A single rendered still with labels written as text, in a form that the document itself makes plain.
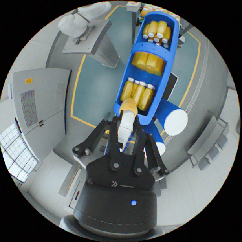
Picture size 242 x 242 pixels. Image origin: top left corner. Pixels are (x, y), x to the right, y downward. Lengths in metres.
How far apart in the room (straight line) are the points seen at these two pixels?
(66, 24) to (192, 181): 4.22
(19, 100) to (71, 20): 1.25
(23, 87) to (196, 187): 4.89
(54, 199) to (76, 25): 4.97
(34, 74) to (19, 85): 0.31
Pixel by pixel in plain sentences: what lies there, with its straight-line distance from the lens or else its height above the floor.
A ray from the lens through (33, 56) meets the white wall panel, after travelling 2.88.
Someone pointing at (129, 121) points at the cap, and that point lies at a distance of 0.23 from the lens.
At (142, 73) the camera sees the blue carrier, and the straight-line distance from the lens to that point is 0.68.
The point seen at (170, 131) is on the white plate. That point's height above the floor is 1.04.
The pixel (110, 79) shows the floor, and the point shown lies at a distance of 1.68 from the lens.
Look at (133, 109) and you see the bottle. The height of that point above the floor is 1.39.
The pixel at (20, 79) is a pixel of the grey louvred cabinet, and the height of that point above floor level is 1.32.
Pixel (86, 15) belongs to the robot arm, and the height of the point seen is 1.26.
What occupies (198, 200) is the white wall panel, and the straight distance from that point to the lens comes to 3.62.
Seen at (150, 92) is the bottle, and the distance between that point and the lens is 0.52.
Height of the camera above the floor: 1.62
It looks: 62 degrees down
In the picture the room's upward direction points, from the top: 164 degrees counter-clockwise
